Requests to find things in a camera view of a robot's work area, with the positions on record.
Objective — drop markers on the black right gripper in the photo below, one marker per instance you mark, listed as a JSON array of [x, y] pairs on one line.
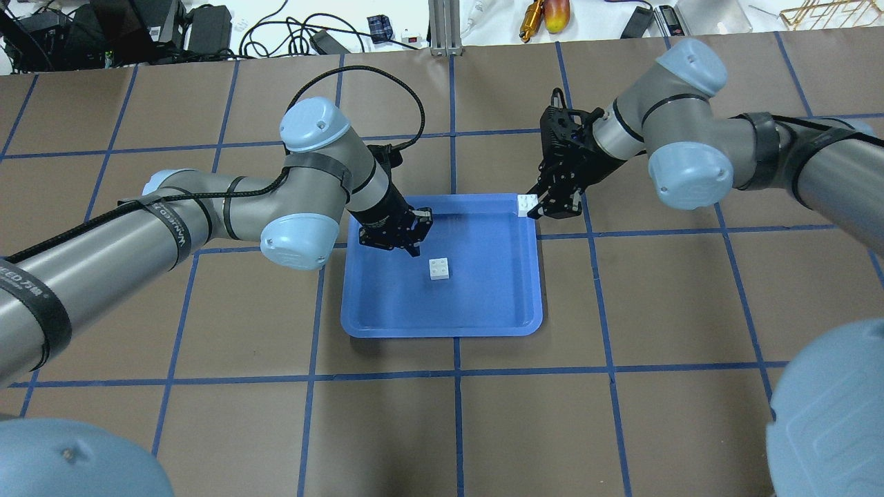
[[575, 161]]

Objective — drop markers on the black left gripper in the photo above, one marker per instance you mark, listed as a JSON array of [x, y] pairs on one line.
[[382, 213]]

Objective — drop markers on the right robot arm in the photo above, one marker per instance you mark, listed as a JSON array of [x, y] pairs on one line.
[[830, 166]]

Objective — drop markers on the gold wire rack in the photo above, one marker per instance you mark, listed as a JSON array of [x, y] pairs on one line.
[[823, 15]]

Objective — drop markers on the gold metal tool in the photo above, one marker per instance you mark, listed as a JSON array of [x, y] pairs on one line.
[[531, 21]]

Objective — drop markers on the white block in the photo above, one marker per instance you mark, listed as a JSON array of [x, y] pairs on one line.
[[439, 269], [526, 203]]

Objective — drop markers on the black power adapter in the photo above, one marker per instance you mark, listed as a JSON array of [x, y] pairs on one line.
[[325, 44]]

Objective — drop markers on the red yellow mango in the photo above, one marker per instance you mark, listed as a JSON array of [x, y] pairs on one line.
[[557, 15]]

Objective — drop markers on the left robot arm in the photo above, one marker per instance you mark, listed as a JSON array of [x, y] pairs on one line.
[[54, 290]]

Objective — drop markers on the blue plastic tray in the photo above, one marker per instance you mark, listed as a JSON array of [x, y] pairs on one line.
[[494, 288]]

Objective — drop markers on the aluminium frame post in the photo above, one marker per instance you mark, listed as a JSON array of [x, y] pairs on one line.
[[444, 28]]

